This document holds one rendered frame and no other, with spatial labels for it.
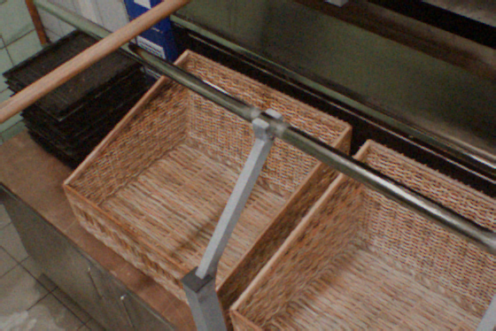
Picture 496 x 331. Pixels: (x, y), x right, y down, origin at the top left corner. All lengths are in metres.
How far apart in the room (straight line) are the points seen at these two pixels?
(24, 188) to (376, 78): 1.07
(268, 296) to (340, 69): 0.51
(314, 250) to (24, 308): 1.29
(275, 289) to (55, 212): 0.72
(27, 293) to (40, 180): 0.64
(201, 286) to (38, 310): 1.41
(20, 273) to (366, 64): 1.62
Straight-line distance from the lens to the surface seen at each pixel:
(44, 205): 2.19
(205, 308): 1.43
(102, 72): 2.15
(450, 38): 1.49
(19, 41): 2.95
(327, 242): 1.79
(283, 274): 1.71
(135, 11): 2.24
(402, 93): 1.64
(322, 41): 1.74
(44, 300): 2.76
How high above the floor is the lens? 2.03
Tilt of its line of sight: 43 degrees down
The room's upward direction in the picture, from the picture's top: 11 degrees counter-clockwise
